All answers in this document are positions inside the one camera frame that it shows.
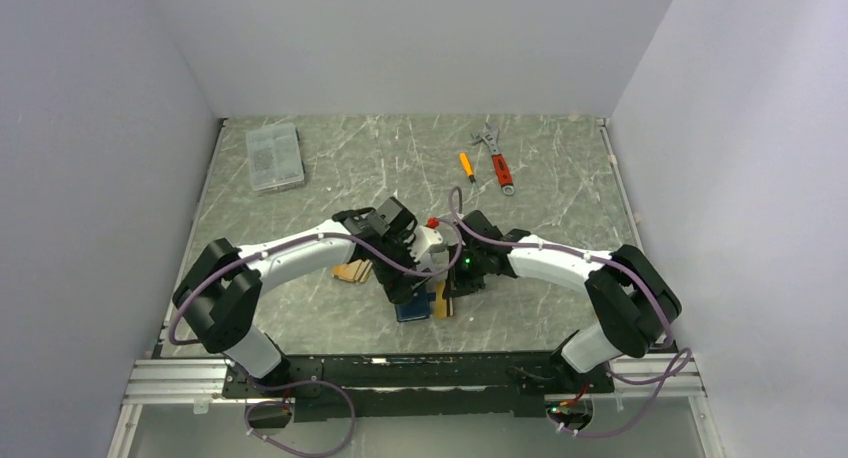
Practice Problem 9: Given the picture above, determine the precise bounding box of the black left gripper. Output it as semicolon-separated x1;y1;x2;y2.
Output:
371;232;432;306

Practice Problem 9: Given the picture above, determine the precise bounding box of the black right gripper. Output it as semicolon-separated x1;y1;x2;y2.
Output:
443;245;488;301

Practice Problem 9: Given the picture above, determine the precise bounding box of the gold credit card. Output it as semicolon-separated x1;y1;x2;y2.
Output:
433;281;455;319

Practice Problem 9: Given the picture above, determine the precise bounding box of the blue leather card holder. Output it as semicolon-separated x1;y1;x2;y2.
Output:
394;288;436;323

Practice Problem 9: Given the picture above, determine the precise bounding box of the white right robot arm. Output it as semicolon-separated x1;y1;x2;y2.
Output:
457;210;682;393

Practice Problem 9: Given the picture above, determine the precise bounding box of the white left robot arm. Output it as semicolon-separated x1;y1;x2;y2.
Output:
172;197;444;398

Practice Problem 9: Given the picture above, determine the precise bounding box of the gold card stack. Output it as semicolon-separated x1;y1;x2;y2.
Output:
332;260;373;283

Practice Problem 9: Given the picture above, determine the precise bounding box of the red adjustable wrench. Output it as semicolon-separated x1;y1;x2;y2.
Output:
471;122;515;196

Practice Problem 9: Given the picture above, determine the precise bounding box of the orange screwdriver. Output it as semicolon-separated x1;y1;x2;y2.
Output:
459;152;478;189

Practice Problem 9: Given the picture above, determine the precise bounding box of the clear plastic screw box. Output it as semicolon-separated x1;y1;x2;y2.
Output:
246;123;306;192

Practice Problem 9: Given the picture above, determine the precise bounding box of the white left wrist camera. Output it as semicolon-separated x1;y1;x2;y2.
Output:
410;224;449;272

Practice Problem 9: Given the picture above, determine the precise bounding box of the black base frame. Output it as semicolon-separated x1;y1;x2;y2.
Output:
221;350;616;424

